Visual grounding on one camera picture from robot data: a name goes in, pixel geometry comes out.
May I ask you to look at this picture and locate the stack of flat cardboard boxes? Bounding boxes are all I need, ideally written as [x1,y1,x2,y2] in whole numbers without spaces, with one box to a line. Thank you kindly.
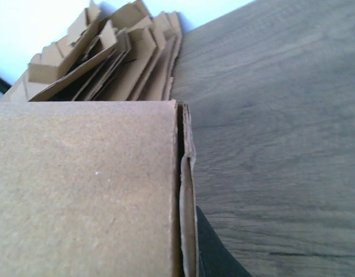
[2,1,183,102]

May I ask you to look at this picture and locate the brown cardboard box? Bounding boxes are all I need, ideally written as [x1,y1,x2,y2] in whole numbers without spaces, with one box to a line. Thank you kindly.
[0,100,199,276]

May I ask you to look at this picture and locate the black left frame post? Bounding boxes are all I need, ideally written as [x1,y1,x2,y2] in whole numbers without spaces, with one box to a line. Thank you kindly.
[0,77,12,94]

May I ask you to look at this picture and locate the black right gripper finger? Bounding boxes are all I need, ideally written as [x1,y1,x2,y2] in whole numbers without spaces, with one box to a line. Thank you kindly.
[196,206,251,277]

